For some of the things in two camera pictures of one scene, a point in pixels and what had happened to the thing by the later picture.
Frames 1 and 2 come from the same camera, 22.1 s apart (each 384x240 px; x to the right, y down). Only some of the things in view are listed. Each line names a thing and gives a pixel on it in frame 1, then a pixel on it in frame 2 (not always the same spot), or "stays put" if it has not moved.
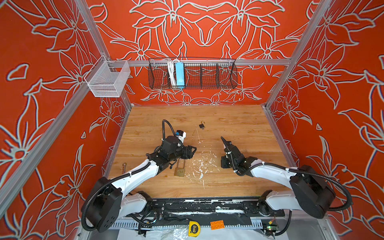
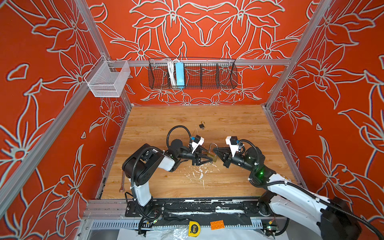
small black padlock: x=201 y=125 stays put
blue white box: x=180 y=74 stays put
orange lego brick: x=217 y=224 stays put
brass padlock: x=180 y=172 → x=211 y=154
